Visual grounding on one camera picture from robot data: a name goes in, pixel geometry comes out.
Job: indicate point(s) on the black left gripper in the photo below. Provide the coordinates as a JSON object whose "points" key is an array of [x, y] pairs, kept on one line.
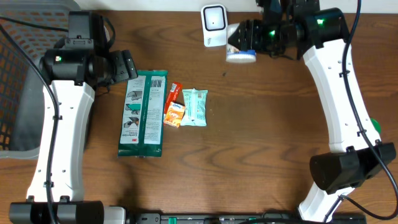
{"points": [[124, 64]]}

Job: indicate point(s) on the red narrow packet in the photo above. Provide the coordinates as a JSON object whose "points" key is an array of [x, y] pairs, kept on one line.
{"points": [[172, 96]]}

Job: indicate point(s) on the green lid jar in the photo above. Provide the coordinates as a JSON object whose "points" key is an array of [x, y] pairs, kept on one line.
{"points": [[376, 125]]}

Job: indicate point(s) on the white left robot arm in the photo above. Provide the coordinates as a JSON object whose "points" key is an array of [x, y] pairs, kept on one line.
{"points": [[71, 72]]}

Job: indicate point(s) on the grey plastic mesh basket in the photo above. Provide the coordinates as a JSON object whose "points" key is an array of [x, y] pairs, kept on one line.
{"points": [[35, 26]]}

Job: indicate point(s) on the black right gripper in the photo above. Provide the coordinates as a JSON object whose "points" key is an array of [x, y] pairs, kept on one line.
{"points": [[255, 35]]}

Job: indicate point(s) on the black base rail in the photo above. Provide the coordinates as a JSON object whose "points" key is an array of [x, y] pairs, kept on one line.
{"points": [[271, 218]]}

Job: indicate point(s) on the white blue cotton swab tub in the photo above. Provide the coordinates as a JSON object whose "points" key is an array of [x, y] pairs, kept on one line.
{"points": [[233, 55]]}

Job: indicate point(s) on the mint green wipes pack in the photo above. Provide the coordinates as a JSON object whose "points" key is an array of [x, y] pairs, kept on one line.
{"points": [[195, 111]]}

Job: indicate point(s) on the orange Kleenex tissue pack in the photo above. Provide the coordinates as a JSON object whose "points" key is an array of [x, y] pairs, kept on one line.
{"points": [[174, 115]]}

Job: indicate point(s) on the green white 3M glove package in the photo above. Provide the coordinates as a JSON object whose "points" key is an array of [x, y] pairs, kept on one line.
{"points": [[143, 115]]}

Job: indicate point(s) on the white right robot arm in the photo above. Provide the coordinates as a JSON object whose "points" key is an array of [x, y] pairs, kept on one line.
{"points": [[323, 39]]}

